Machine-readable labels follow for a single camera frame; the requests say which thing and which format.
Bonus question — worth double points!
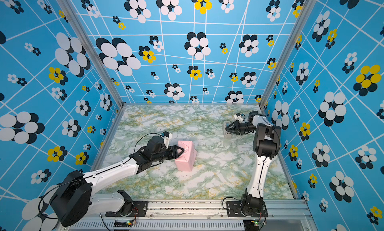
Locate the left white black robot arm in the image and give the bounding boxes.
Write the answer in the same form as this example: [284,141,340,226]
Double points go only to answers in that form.
[50,136,187,227]

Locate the white tape dispenser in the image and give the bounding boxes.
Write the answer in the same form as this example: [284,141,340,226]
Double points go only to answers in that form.
[222,121,232,139]

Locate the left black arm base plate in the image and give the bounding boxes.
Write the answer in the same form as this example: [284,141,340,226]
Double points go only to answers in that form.
[106,201,149,218]

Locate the right green circuit board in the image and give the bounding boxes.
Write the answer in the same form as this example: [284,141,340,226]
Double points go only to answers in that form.
[243,220,261,230]

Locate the purple wrapping paper sheet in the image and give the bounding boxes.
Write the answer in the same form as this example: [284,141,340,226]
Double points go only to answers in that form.
[175,141,197,172]

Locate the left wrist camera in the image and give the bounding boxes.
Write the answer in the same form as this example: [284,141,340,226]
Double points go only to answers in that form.
[161,132,173,149]

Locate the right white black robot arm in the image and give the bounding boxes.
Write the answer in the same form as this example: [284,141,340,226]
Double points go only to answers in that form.
[223,111,281,217]

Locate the left green circuit board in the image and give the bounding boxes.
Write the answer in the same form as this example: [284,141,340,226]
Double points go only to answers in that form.
[114,221,137,228]

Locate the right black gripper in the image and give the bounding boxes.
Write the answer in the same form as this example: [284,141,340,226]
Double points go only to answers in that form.
[226,122,257,136]

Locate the aluminium front rail frame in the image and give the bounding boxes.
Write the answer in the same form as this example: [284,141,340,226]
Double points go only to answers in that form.
[57,198,318,231]

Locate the green circuit board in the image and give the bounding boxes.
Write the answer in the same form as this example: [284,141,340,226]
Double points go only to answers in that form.
[114,221,137,228]
[243,220,261,230]

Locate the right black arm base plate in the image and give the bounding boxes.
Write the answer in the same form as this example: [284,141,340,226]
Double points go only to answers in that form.
[225,201,269,219]

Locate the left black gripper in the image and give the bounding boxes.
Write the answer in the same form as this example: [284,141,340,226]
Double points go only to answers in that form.
[152,145,185,164]

